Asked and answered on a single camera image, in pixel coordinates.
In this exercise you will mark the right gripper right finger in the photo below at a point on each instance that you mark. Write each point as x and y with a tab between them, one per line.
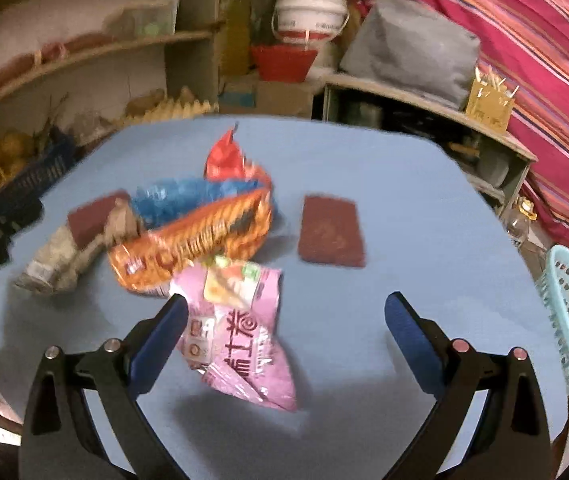
511	439

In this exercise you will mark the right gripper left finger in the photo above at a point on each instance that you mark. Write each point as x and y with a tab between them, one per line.
60	440

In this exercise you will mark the pink snack wrapper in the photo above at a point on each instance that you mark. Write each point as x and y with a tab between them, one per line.
230	338

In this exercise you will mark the crumpled grey brown paper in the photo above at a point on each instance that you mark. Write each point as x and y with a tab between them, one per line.
57	266

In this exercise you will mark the dark red booklet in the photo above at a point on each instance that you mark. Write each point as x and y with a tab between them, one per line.
330	232
86	222

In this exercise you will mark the dark blue plastic crate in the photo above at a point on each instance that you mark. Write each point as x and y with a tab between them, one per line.
39	176

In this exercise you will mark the orange snack wrapper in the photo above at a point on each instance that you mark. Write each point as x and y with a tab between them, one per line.
235	227

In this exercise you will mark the blue plastic wrapper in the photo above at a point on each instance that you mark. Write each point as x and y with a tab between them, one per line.
169	200

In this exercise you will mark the yellow egg tray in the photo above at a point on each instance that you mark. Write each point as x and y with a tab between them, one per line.
172	110

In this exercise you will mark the cooking oil bottle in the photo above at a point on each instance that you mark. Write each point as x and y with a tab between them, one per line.
518	220

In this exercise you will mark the red snack wrapper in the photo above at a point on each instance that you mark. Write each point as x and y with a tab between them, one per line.
227	161

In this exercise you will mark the blue table cloth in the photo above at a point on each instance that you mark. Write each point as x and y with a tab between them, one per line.
427	234

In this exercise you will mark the grey low shelf cabinet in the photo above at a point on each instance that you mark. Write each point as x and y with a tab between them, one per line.
495	164

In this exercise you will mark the cardboard box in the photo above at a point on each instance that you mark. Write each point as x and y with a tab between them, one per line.
248	95

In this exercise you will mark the red plastic basin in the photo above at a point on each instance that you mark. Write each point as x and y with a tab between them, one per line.
283	62

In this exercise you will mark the yellow perforated utensil basket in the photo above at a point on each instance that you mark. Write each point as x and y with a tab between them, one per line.
491	101

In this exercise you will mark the white plastic bucket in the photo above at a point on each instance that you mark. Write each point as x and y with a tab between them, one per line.
307	21

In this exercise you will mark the grey fabric bag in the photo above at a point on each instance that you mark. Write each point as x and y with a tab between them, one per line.
410	46

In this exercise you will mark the wooden wall shelf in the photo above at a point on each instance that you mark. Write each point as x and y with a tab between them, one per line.
195	22

